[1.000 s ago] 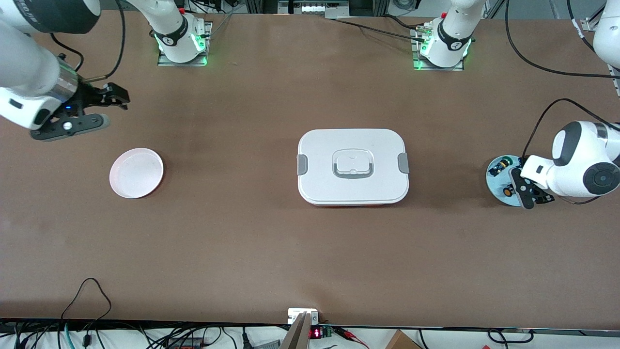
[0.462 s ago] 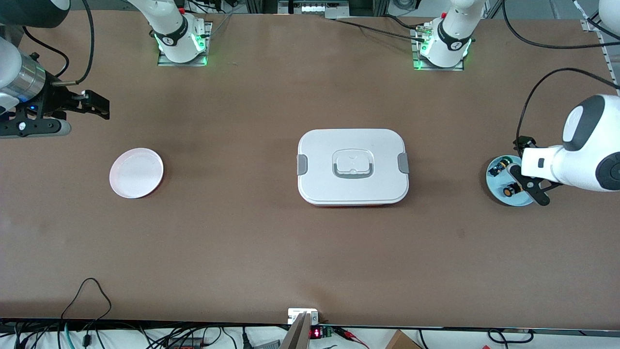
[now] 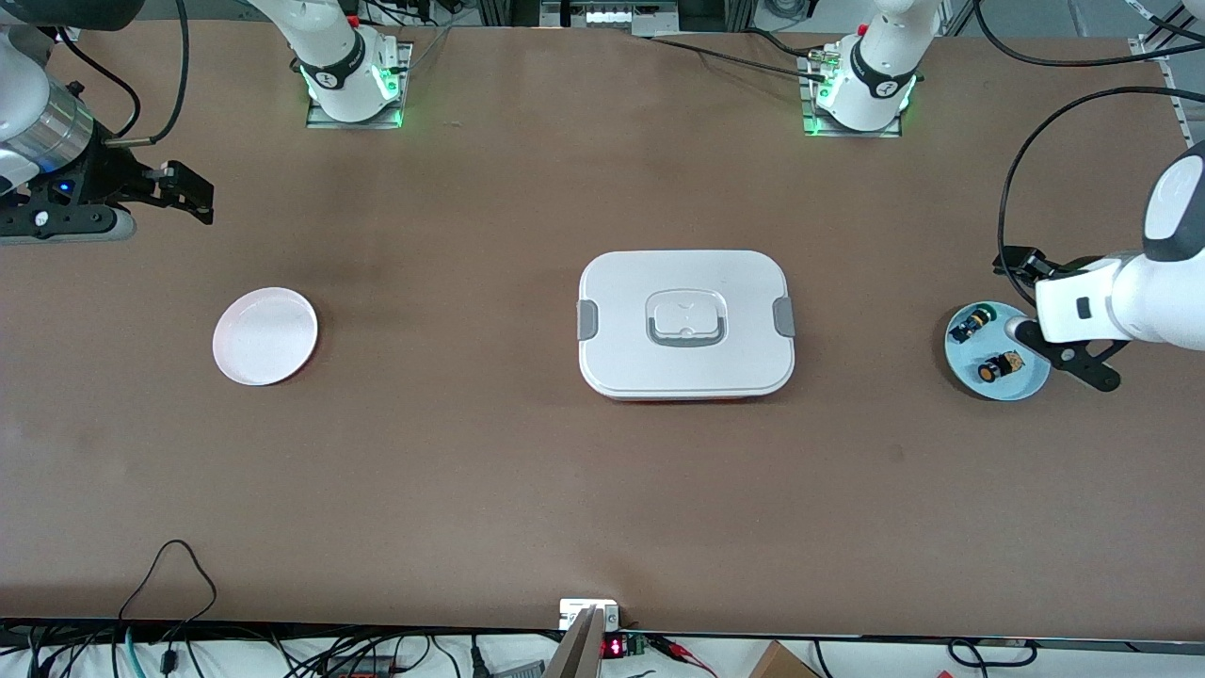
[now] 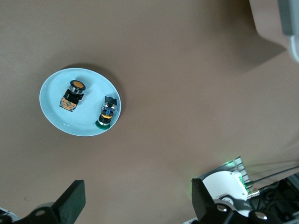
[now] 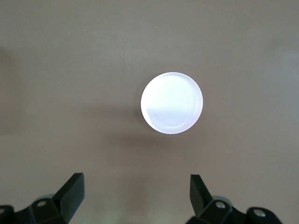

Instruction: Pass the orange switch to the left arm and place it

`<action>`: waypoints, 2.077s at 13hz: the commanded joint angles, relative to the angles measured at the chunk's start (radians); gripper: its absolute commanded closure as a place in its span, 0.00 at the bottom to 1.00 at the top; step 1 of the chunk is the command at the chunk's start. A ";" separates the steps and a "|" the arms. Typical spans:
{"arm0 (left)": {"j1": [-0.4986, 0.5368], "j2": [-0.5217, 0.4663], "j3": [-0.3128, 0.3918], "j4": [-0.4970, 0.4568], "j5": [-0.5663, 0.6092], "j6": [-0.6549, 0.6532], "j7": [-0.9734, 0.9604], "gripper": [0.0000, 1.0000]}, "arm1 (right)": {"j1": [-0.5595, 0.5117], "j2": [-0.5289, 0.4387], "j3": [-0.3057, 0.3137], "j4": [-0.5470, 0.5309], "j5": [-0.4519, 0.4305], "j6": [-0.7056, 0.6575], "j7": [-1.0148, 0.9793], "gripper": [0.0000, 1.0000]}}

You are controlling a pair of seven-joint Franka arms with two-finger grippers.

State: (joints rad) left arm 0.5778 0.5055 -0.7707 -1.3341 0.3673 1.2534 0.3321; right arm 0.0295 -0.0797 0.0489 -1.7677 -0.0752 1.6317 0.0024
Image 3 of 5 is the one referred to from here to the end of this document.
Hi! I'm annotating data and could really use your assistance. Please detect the orange push button switch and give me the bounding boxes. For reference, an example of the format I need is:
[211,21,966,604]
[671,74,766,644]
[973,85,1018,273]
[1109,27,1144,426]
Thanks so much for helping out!
[977,350,1027,384]

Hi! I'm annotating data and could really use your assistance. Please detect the black blue small component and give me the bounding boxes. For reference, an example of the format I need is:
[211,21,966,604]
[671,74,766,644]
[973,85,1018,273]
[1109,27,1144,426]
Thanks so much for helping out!
[949,306,999,345]

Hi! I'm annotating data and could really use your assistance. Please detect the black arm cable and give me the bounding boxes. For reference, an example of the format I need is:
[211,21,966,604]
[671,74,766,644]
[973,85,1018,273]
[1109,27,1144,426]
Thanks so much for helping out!
[972,0,1205,283]
[56,0,191,150]

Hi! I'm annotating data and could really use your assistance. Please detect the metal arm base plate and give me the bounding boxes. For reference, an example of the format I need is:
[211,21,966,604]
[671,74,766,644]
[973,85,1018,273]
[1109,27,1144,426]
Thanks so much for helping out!
[306,42,413,130]
[800,49,905,139]

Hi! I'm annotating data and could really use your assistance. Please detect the white lunch box grey clasps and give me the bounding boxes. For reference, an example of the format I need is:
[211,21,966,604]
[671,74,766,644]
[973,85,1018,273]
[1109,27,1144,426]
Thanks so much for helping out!
[576,249,797,403]

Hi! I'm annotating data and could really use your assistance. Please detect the black flat cable loop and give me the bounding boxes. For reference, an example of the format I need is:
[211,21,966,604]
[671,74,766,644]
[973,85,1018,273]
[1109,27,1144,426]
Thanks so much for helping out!
[946,638,1038,670]

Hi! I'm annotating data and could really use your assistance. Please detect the light blue round plate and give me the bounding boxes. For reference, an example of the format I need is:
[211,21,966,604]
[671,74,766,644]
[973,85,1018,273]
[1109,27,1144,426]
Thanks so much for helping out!
[944,300,1052,402]

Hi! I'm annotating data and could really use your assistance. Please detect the small white bracket device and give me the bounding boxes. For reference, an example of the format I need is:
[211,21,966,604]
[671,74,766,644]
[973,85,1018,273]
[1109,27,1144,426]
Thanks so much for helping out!
[558,599,620,630]

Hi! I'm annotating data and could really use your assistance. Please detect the pink round plate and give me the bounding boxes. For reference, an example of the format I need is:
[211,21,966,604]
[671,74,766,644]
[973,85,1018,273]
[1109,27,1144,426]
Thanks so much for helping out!
[212,286,319,387]

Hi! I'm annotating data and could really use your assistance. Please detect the grey aluminium profile bar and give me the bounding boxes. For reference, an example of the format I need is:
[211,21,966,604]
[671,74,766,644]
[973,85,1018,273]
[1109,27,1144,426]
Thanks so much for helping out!
[544,607,605,678]

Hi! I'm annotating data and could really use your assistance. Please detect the thin black looped cable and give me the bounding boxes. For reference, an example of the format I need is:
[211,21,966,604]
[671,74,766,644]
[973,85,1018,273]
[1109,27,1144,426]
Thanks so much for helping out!
[118,539,219,651]

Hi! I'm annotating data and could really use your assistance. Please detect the white power strip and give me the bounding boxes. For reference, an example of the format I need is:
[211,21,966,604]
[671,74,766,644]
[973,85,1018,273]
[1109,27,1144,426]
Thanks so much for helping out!
[541,0,681,29]

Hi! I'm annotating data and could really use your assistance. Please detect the brown cardboard box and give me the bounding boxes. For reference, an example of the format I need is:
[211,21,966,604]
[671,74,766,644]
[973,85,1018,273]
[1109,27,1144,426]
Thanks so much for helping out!
[748,640,822,678]

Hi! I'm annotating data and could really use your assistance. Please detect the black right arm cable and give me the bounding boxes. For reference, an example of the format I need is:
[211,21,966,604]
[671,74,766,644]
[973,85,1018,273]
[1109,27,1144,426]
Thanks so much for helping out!
[56,0,191,150]

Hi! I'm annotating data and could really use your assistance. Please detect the black cable across table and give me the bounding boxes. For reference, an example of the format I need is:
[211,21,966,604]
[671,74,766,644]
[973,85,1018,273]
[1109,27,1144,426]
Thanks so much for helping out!
[640,34,834,82]

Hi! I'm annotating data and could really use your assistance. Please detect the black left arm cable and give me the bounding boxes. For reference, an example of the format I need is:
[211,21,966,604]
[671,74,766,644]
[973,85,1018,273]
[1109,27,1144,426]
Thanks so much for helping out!
[972,0,1205,283]

